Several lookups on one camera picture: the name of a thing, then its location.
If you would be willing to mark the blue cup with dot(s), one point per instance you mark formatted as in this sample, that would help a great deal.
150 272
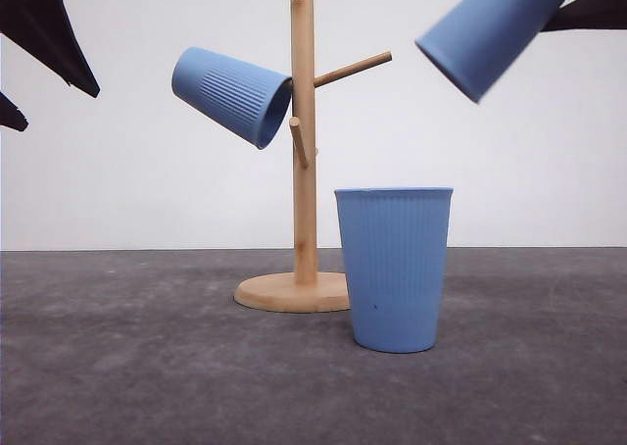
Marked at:
246 101
396 241
476 44

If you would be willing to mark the wooden mug tree stand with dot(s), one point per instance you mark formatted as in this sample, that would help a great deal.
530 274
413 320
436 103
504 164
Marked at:
306 289

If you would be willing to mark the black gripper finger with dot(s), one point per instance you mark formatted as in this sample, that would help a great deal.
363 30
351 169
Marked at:
589 14
43 30
10 115

